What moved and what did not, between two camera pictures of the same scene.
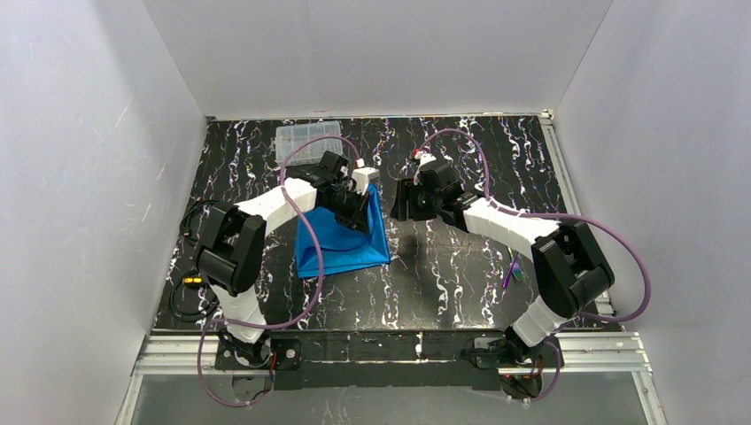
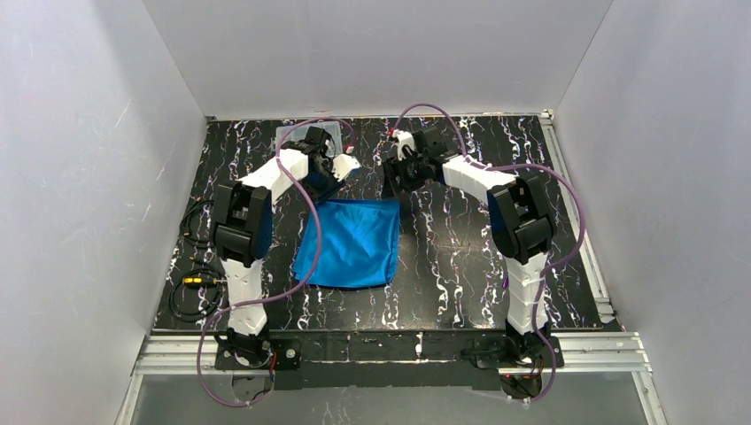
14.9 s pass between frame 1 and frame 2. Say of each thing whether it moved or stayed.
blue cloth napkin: moved
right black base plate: stayed
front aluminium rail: stayed
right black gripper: moved
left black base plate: stayed
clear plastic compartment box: stayed
